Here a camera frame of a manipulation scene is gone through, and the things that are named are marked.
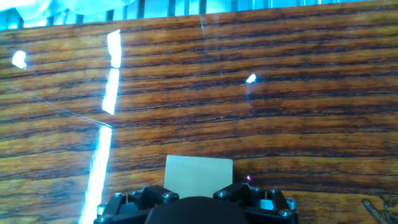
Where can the tan wooden block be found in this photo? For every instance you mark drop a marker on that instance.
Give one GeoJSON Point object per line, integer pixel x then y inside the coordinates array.
{"type": "Point", "coordinates": [199, 174]}

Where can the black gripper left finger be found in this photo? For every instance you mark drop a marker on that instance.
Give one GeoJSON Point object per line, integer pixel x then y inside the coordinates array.
{"type": "Point", "coordinates": [130, 207]}

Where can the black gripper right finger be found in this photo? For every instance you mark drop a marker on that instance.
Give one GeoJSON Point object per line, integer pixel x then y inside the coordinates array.
{"type": "Point", "coordinates": [264, 205]}

